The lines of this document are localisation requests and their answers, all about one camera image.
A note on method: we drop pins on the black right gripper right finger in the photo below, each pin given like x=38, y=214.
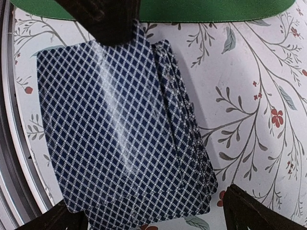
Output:
x=243, y=212

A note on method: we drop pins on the blue patterned card deck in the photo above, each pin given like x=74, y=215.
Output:
x=187, y=131

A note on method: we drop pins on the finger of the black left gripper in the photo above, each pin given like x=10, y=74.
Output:
x=110, y=22

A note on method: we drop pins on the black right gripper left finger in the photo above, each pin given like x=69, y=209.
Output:
x=58, y=218

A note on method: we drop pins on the round green poker mat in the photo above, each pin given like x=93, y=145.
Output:
x=176, y=11

